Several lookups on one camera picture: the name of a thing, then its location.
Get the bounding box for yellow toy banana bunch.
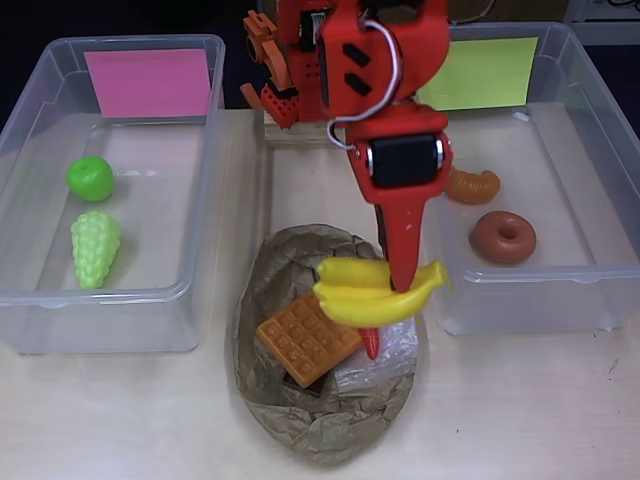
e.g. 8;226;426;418
312;257;449;330

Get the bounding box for brown toy donut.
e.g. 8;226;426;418
468;210;538;265

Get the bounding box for orange toy croissant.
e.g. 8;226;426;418
446;167;501;205

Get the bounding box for light green toy grapes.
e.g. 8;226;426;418
69;210;122;290

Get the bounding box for green toy apple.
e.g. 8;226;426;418
66;155;115;203

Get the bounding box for yellow-green paper label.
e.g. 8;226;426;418
417;36;540;112

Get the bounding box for clear plastic bin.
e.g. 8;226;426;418
0;33;226;355
397;21;640;336

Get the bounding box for pink paper label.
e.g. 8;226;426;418
83;48;211;119

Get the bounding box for wooden base block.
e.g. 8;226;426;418
264;109;351;150

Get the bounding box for red toy chili pepper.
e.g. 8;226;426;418
359;327;381;361

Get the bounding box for orange toy waffle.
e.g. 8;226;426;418
255;292;364;389

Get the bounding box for clear plastic wrap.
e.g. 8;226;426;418
334;319;419;396

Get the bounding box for orange table clamp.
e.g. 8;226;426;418
239;12;301;109

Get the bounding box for brown toy chocolate bar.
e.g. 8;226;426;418
282;372;327;399

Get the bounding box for crumpled brown paper bag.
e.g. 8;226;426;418
232;223;431;467

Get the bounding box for white furniture piece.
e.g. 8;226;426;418
564;0;640;47

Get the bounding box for white servo wire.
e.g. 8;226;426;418
327;19;404;151

